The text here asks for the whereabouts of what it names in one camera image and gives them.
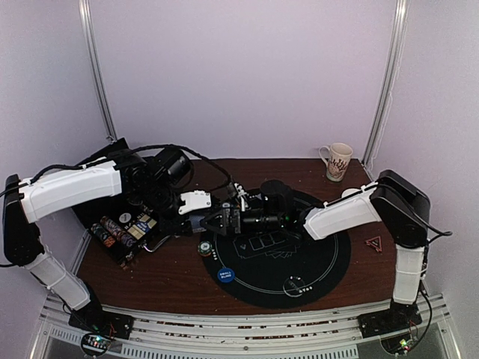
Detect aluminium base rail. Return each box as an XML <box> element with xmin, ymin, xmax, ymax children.
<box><xmin>27</xmin><ymin>295</ymin><xmax>465</xmax><ymax>358</ymax></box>

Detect orange white bowl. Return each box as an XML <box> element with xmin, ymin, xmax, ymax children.
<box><xmin>341</xmin><ymin>188</ymin><xmax>360</xmax><ymax>197</ymax></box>

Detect blue small blind button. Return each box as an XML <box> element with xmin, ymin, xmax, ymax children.
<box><xmin>217</xmin><ymin>267</ymin><xmax>236</xmax><ymax>283</ymax></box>

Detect red black triangular holder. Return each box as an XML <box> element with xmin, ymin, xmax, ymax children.
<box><xmin>365</xmin><ymin>236</ymin><xmax>382</xmax><ymax>253</ymax></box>

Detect front row poker chips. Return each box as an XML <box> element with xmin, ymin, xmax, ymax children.
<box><xmin>91</xmin><ymin>216</ymin><xmax>137</xmax><ymax>248</ymax></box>

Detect round black poker mat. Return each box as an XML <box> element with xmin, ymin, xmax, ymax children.
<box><xmin>199</xmin><ymin>188</ymin><xmax>351</xmax><ymax>309</ymax></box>

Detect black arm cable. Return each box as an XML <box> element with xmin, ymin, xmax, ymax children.
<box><xmin>0</xmin><ymin>144</ymin><xmax>233</xmax><ymax>195</ymax></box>

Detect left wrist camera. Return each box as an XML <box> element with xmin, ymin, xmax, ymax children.
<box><xmin>149</xmin><ymin>148</ymin><xmax>192</xmax><ymax>185</ymax></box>

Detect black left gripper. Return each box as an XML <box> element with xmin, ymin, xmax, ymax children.
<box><xmin>136</xmin><ymin>179</ymin><xmax>193</xmax><ymax>236</ymax></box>

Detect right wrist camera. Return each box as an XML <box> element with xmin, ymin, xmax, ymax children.
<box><xmin>260</xmin><ymin>179</ymin><xmax>294</xmax><ymax>216</ymax></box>

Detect grey cloth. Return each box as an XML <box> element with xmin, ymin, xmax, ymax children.
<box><xmin>189</xmin><ymin>214</ymin><xmax>207</xmax><ymax>233</ymax></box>

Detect stack of poker chips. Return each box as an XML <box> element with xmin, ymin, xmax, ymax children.
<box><xmin>198</xmin><ymin>241</ymin><xmax>213</xmax><ymax>257</ymax></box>

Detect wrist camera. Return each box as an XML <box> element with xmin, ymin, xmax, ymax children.
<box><xmin>149</xmin><ymin>148</ymin><xmax>192</xmax><ymax>185</ymax></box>
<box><xmin>260</xmin><ymin>179</ymin><xmax>294</xmax><ymax>216</ymax></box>

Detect black poker chip case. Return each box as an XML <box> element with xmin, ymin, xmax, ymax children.
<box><xmin>72</xmin><ymin>138</ymin><xmax>168</xmax><ymax>267</ymax></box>

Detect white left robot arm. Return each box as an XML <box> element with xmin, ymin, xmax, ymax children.
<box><xmin>2</xmin><ymin>158</ymin><xmax>213</xmax><ymax>332</ymax></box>

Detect aluminium frame post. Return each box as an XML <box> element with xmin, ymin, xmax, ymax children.
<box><xmin>78</xmin><ymin>0</ymin><xmax>118</xmax><ymax>142</ymax></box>
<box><xmin>361</xmin><ymin>0</ymin><xmax>409</xmax><ymax>175</ymax></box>

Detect white round dealer chip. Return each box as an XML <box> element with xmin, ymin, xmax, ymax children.
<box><xmin>118</xmin><ymin>212</ymin><xmax>132</xmax><ymax>224</ymax></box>

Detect white patterned mug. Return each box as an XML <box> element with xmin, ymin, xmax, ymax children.
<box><xmin>318</xmin><ymin>142</ymin><xmax>353</xmax><ymax>182</ymax></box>

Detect texas holdem card deck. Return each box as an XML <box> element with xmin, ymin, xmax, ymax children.
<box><xmin>127</xmin><ymin>215</ymin><xmax>157</xmax><ymax>240</ymax></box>

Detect right aluminium frame post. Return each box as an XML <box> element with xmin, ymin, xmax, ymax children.
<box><xmin>361</xmin><ymin>0</ymin><xmax>409</xmax><ymax>175</ymax></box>

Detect clear dealer button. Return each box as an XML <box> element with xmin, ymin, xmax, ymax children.
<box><xmin>282</xmin><ymin>276</ymin><xmax>305</xmax><ymax>298</ymax></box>

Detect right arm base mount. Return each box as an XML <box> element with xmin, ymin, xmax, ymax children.
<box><xmin>358</xmin><ymin>309</ymin><xmax>422</xmax><ymax>356</ymax></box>

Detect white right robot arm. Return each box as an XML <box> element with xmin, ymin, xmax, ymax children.
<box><xmin>198</xmin><ymin>171</ymin><xmax>430</xmax><ymax>331</ymax></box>

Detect left aluminium frame post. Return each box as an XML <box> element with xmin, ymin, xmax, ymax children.
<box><xmin>78</xmin><ymin>0</ymin><xmax>118</xmax><ymax>142</ymax></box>

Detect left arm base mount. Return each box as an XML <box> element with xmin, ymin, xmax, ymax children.
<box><xmin>68</xmin><ymin>311</ymin><xmax>134</xmax><ymax>358</ymax></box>

